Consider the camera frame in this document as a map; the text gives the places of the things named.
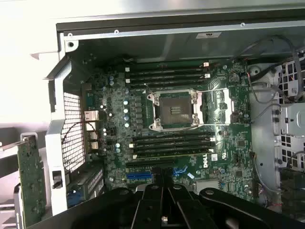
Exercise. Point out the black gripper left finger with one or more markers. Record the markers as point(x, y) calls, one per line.
point(133, 210)

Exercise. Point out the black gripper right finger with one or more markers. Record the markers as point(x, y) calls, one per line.
point(190, 210)

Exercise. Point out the silver chipset heat sink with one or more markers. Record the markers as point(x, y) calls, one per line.
point(207, 185)

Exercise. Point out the blue expansion slot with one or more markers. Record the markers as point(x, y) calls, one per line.
point(138, 176)

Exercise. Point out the long black expansion slot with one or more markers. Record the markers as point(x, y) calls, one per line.
point(147, 163)

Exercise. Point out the black RAM slot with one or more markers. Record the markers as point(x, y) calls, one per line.
point(171, 139)
point(166, 70)
point(171, 150)
point(166, 76)
point(171, 144)
point(166, 65)
point(166, 81)

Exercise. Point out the metal socket locking lever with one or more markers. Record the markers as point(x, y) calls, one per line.
point(183, 128)

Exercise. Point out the CPU socket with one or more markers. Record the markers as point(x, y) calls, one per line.
point(176, 111)

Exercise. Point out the green motherboard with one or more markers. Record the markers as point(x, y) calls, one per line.
point(119, 107)

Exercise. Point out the silver disk bay cage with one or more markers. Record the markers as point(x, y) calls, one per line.
point(264, 133)

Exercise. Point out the metal socket cover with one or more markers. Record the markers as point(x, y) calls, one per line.
point(227, 107)

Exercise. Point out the open black PC case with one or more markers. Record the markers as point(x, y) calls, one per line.
point(143, 45)

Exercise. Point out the white case sticker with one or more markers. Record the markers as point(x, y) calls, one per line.
point(208, 35)

